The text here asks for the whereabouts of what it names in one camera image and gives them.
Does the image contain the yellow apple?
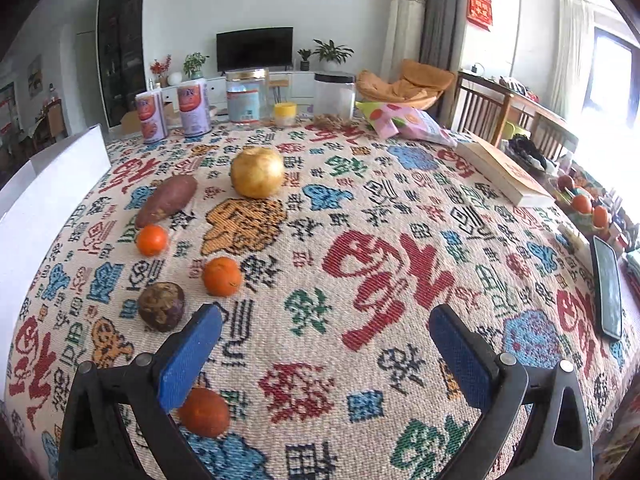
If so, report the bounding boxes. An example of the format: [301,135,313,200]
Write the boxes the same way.
[230,146,285,199]

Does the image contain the covered standing air conditioner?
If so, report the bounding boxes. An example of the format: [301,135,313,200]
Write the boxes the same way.
[381,0,427,83]

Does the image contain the leafy potted plant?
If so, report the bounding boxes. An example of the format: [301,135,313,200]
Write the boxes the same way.
[182,52,210,81]

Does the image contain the white board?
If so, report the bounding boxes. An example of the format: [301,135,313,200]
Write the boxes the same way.
[0,125,112,401]

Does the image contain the cream paperback book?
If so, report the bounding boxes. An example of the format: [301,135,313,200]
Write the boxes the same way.
[455,132,556,208]

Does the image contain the small orange tangerine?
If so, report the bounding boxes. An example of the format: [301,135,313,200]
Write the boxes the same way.
[136,225,169,257]
[202,256,244,297]

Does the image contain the dark orange tangerine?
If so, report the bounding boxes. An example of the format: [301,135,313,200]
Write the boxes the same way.
[178,387,231,438]

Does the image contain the clear jar with black lid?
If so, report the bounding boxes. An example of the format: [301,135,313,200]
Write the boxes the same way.
[313,72,357,122]

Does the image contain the black display cabinet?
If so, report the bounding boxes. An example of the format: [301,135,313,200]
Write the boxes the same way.
[96,0,147,128]

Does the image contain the framed wall picture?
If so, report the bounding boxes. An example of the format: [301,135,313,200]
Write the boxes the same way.
[27,55,43,98]

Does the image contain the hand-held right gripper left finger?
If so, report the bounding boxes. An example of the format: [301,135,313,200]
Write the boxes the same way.
[59,303,223,480]

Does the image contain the black television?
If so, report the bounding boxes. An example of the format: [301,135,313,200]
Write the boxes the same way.
[216,26,294,72]

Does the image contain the white television cabinet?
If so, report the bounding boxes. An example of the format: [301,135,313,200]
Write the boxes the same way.
[205,70,361,108]

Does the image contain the white sheer curtain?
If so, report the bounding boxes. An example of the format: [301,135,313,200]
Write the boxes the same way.
[547,0,596,121]

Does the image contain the pile of nuts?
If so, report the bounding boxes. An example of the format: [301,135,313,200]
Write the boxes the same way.
[311,114,351,131]

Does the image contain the orange cushioned round chair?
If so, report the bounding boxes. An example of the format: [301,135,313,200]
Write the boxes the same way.
[356,58,456,110]

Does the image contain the wooden dining chair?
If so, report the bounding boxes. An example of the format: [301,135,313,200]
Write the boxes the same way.
[450,71,516,146]
[520,110,581,161]

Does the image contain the purple sweet potato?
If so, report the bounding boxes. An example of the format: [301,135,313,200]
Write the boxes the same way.
[135,174,199,229]

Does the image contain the red flowers in vase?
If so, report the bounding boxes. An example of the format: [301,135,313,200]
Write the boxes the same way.
[150,55,172,88]

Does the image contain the grey curtain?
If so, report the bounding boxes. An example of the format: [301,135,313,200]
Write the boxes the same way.
[415,0,471,76]

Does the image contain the large green potted plant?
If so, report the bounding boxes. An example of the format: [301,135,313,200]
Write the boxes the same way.
[313,39,355,72]

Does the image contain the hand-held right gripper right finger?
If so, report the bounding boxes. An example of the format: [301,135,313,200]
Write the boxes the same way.
[428,303,593,480]

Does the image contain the colourful snack bag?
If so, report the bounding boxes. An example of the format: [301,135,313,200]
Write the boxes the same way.
[354,101,458,148]

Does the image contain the pink labelled tin can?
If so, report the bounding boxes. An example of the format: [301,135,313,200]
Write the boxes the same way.
[177,79,213,136]
[136,91,168,142]

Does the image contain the black smartphone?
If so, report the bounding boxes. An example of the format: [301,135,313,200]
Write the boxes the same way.
[591,236,623,341]

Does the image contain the patterned woven tablecloth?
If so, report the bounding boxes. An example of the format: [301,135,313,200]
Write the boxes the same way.
[7,122,635,480]

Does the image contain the red wall calendar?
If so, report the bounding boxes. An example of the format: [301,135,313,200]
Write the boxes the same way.
[467,0,495,32]

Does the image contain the clear jar with blue label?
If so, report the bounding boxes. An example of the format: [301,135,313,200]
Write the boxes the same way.
[225,68,266,126]

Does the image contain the dark brown passion fruit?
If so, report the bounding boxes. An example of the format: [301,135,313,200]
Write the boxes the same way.
[138,282,186,332]

